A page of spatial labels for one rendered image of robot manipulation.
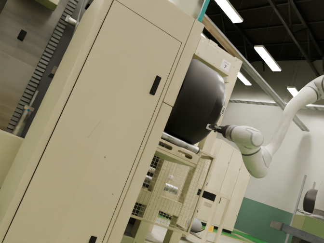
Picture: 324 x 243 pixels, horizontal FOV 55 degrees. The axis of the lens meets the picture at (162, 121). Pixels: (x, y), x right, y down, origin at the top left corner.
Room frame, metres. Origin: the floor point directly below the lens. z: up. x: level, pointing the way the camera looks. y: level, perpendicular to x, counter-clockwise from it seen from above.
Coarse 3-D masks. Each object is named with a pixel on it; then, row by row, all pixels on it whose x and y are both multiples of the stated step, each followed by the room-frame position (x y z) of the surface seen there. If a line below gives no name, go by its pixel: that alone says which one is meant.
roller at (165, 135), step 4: (164, 132) 1.92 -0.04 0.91; (164, 136) 1.92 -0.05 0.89; (168, 136) 1.93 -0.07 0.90; (172, 136) 1.94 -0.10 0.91; (168, 140) 1.95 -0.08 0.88; (172, 140) 1.95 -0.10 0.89; (176, 140) 1.96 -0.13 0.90; (180, 140) 1.97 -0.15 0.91; (176, 144) 1.98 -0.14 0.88; (180, 144) 1.98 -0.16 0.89; (184, 144) 1.98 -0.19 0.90; (188, 144) 2.00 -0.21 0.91; (188, 148) 2.01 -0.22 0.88; (192, 148) 2.01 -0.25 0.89; (196, 148) 2.03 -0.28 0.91; (196, 152) 2.04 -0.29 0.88
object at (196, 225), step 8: (208, 192) 4.51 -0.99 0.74; (216, 192) 4.32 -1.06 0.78; (216, 200) 4.29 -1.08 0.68; (192, 208) 4.91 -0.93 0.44; (216, 208) 4.31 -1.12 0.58; (224, 216) 4.49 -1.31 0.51; (192, 224) 4.58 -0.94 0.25; (200, 224) 4.57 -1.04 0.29; (208, 224) 4.29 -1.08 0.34; (192, 232) 4.65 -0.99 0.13; (208, 232) 4.31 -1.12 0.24; (216, 232) 4.52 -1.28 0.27; (200, 240) 4.33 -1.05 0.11; (208, 240) 4.47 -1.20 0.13; (216, 240) 4.49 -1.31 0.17
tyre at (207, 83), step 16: (192, 64) 1.90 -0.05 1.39; (192, 80) 1.83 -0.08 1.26; (208, 80) 1.86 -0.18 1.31; (192, 96) 1.81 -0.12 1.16; (208, 96) 1.84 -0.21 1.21; (224, 96) 1.91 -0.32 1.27; (176, 112) 1.86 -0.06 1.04; (192, 112) 1.84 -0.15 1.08; (208, 112) 1.87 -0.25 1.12; (176, 128) 1.91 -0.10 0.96; (192, 128) 1.91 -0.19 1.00
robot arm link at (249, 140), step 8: (240, 128) 1.49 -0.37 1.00; (248, 128) 1.46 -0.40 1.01; (232, 136) 1.54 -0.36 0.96; (240, 136) 1.47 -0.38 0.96; (248, 136) 1.43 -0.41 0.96; (256, 136) 1.42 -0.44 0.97; (240, 144) 1.50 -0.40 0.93; (248, 144) 1.45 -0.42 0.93; (256, 144) 1.43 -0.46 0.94; (248, 152) 1.50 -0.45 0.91
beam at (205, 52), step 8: (200, 40) 2.29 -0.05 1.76; (200, 48) 2.30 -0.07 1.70; (208, 48) 2.33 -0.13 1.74; (192, 56) 2.35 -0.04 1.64; (200, 56) 2.31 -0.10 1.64; (208, 56) 2.34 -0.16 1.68; (216, 56) 2.37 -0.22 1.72; (224, 56) 2.40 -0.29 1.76; (208, 64) 2.38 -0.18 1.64; (216, 64) 2.39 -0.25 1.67; (232, 64) 2.45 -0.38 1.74; (224, 72) 2.43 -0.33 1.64
